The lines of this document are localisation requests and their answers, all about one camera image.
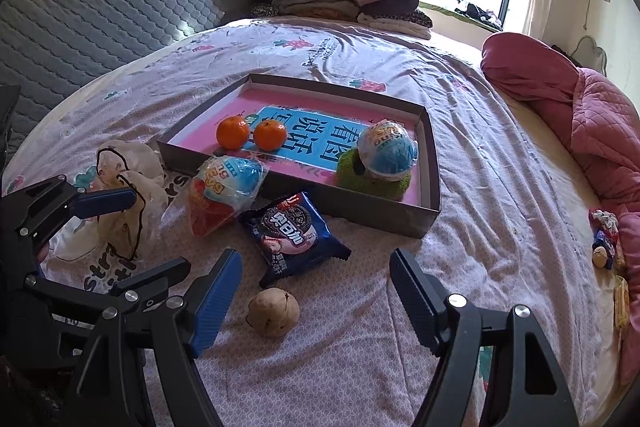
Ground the small toy figure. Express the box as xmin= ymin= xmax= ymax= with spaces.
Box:
xmin=589 ymin=208 xmax=626 ymax=272

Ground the small orange mandarin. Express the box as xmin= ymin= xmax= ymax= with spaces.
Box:
xmin=253 ymin=119 xmax=288 ymax=153

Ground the red blue toy egg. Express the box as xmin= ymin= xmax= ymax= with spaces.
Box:
xmin=188 ymin=155 xmax=268 ymax=237

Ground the grey quilted headboard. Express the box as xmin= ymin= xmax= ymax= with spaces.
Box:
xmin=1 ymin=0 xmax=254 ymax=153

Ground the large orange mandarin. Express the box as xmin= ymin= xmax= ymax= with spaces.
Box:
xmin=216 ymin=115 xmax=250 ymax=150

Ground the shallow grey cardboard box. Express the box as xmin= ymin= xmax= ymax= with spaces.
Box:
xmin=157 ymin=74 xmax=440 ymax=239

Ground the blue Oreo snack packet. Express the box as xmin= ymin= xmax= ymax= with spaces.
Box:
xmin=239 ymin=192 xmax=352 ymax=289

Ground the blue white toy egg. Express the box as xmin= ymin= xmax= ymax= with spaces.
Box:
xmin=357 ymin=119 xmax=419 ymax=181

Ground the patterned pink bed sheet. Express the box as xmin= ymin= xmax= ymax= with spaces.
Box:
xmin=3 ymin=20 xmax=606 ymax=426

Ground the pink children's book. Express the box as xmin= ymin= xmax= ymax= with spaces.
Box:
xmin=160 ymin=80 xmax=422 ymax=205

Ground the green fuzzy ring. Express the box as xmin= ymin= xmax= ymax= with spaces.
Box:
xmin=335 ymin=146 xmax=414 ymax=203

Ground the brown walnut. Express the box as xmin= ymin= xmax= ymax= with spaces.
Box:
xmin=245 ymin=287 xmax=300 ymax=338

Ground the cream cloth with black trim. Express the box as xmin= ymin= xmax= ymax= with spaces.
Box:
xmin=51 ymin=140 xmax=168 ymax=261

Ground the pink quilted blanket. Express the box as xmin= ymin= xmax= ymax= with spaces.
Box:
xmin=480 ymin=32 xmax=640 ymax=385

